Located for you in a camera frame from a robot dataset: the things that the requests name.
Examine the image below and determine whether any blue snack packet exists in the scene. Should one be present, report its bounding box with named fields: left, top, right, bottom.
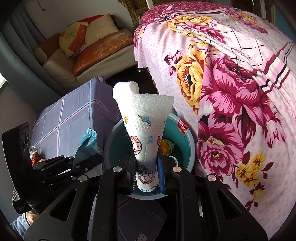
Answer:
left=73, top=129, right=100, bottom=165

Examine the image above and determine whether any printed tissue paper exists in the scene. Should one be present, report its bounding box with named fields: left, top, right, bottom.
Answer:
left=113, top=81, right=174, bottom=193

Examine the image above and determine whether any teal trash bin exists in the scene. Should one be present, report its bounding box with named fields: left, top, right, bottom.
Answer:
left=103, top=112, right=196, bottom=200

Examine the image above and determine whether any left hand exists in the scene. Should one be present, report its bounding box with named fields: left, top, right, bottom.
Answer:
left=25, top=211, right=39, bottom=226

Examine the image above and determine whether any red white snack bag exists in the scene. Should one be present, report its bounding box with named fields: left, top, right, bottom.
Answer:
left=29, top=146, right=41, bottom=165

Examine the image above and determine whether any blue plaid tablecloth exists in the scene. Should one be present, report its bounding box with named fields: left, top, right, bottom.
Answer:
left=31, top=77, right=121, bottom=159

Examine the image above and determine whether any blue grey curtain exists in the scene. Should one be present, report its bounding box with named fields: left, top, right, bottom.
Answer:
left=1, top=1, right=66, bottom=110

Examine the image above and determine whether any orange leather seat cushion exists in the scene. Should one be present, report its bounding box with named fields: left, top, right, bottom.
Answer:
left=72, top=29, right=133, bottom=76

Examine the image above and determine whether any cream sofa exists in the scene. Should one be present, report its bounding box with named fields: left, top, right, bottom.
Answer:
left=33, top=14, right=137, bottom=91

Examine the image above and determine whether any pink floral bed sheet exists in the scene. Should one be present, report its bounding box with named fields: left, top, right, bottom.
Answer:
left=134, top=1, right=295, bottom=238

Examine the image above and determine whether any beige pillow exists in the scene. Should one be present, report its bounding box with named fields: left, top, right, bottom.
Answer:
left=85, top=13, right=118, bottom=48

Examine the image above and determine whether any yellow orange plush toy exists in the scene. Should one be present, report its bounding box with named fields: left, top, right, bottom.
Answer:
left=59, top=22, right=89, bottom=58

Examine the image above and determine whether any brown patterned cloth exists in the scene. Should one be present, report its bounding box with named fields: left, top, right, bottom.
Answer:
left=119, top=0, right=160, bottom=24

